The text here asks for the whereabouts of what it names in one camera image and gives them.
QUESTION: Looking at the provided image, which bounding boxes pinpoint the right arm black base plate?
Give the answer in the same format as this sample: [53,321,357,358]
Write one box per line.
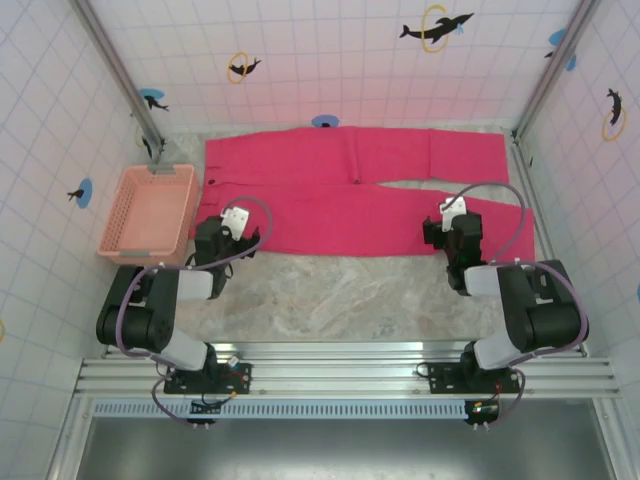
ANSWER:
[417,360,521,396]

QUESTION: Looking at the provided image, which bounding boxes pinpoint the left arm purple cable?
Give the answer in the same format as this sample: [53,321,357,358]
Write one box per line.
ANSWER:
[114,195,274,426]

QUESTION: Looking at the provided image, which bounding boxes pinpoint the pink long pants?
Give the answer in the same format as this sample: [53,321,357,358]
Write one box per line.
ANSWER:
[198,126,535,261]

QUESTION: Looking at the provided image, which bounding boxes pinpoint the aluminium rail beam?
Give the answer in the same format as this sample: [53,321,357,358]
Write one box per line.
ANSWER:
[74,341,622,399]

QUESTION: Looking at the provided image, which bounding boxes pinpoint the dolphin with yellow ring sticker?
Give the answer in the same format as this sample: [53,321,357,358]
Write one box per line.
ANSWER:
[601,87,629,143]
[227,50,263,85]
[134,124,154,159]

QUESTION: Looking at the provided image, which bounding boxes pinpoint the red yellow wire bundle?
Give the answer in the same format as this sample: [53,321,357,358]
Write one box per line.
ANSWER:
[219,355,252,396]

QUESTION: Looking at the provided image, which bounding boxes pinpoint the white slotted cable duct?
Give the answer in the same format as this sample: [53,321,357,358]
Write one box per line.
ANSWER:
[92,399,474,420]

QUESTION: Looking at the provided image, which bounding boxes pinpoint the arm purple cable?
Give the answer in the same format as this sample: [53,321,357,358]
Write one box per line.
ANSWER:
[114,195,274,426]
[442,181,590,427]

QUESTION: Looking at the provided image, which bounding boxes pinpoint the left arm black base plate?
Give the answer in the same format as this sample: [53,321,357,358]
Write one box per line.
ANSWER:
[163,361,254,396]

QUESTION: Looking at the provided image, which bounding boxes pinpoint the pink plastic basket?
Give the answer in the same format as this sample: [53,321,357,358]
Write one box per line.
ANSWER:
[96,163,201,265]

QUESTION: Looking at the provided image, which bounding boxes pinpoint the black connector board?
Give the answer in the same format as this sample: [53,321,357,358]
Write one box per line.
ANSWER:
[186,398,222,429]
[463,398,502,432]

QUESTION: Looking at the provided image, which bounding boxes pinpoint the aluminium corner post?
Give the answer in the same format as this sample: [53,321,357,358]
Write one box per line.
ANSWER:
[73,0,167,157]
[511,0,602,146]

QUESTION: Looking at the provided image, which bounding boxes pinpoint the aluminium side rail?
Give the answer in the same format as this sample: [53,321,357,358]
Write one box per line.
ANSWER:
[509,130,589,358]

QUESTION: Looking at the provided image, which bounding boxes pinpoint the grey metal panel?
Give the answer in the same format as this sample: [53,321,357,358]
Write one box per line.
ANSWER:
[74,417,617,480]

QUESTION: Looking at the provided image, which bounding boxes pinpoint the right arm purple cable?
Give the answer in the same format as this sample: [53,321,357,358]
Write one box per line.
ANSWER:
[442,181,590,427]

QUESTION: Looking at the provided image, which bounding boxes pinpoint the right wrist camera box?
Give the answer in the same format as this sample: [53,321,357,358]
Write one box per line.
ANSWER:
[438,195,470,232]

